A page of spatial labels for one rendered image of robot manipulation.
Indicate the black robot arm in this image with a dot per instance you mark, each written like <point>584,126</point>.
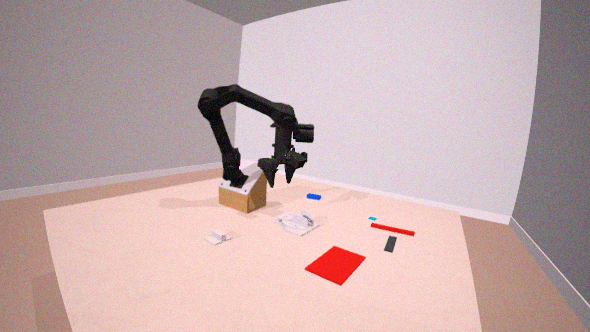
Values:
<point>212,100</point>

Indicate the small blue block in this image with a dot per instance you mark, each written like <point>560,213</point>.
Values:
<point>314,197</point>

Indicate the red flat bar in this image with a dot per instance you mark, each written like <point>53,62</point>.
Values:
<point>393,229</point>

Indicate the red rectangular plate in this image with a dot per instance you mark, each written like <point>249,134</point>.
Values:
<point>336,265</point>

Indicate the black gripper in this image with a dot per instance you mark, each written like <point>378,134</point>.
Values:
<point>269,166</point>

